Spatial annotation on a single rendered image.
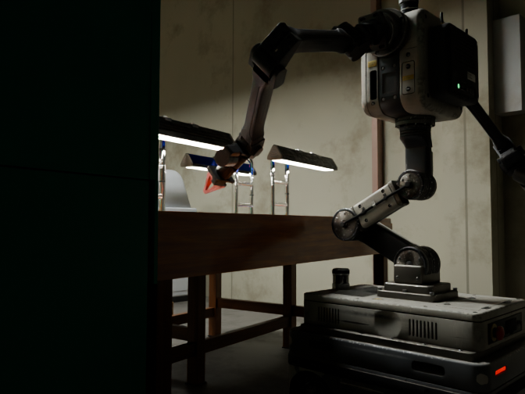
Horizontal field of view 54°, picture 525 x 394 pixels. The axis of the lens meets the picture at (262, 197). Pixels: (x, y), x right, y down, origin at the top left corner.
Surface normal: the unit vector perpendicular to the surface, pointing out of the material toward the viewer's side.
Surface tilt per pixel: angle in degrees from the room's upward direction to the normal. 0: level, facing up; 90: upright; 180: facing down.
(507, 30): 90
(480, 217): 90
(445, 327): 90
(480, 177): 90
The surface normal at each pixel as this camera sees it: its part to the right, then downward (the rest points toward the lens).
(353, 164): -0.69, -0.04
